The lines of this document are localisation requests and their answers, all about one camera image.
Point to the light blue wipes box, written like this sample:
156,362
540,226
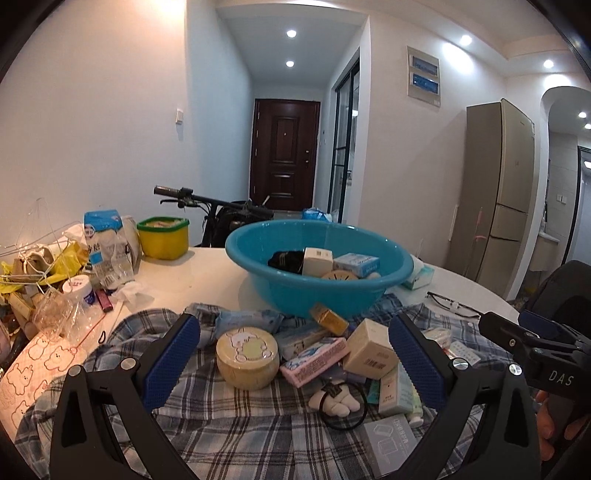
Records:
300,339

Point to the teal white tissue pack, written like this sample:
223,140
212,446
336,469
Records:
418,274

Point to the gold box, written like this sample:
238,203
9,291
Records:
330,319

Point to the person's right hand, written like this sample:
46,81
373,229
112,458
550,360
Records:
549,424

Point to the black-framed glass sliding door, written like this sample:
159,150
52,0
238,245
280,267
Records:
344,147

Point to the grey flat box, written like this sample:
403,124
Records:
392,447

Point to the clear bag of white grains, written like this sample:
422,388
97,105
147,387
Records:
133,244

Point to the dark jacket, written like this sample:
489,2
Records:
563,286

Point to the black backpack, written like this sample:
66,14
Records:
226,226

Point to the blue plastic basin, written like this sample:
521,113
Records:
277,290

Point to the light green tube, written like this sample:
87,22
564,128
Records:
415,415

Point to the crumpled white tissue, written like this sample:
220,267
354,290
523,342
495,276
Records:
131,293

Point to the dark brown door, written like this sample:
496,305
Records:
284,157

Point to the blue white box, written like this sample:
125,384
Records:
355,264

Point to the beige fabric pouch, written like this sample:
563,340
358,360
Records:
41,258

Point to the white round desktop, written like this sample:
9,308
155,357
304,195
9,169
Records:
194,281

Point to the black bicycle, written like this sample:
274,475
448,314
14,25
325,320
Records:
198,198

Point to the cream box with barcode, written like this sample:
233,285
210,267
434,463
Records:
369,350

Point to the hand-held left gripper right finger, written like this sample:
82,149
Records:
415,360

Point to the round yellow rabbit-print tin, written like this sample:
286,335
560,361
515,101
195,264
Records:
249,364

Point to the small yellow box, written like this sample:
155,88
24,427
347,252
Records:
22,305

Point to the beige refrigerator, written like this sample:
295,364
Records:
498,194

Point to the white mint green box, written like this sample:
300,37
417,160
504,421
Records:
392,392

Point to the cream white box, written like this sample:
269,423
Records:
316,261

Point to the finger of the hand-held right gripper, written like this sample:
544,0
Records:
517,339
542,321

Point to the round yellow perforated case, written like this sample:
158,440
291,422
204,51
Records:
339,275

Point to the blue plastic bag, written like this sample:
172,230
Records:
318,215

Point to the teal tube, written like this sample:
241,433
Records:
374,392

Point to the cotton swab pack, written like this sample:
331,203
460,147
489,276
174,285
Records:
436,338

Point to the yellow container with green lid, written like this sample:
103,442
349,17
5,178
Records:
161,242

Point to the blue plaid shirt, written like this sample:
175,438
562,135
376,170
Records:
231,424

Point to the pink bear-print pack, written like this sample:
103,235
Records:
32,369

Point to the white jar with blue label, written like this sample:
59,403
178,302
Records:
79,290

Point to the grey wall electrical panel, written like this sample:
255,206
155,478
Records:
424,76

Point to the pink tissue pack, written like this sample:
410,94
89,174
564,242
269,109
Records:
314,364

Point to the clear plastic container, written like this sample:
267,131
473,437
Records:
60,309

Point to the yellow plastic bag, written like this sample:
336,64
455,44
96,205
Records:
69,258

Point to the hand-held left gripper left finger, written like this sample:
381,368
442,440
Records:
173,360

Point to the blue wet wipes pack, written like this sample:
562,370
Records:
249,318

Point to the blue white sugar bag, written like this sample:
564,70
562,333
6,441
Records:
104,249

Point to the black-framed eyeglasses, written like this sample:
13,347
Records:
455,305

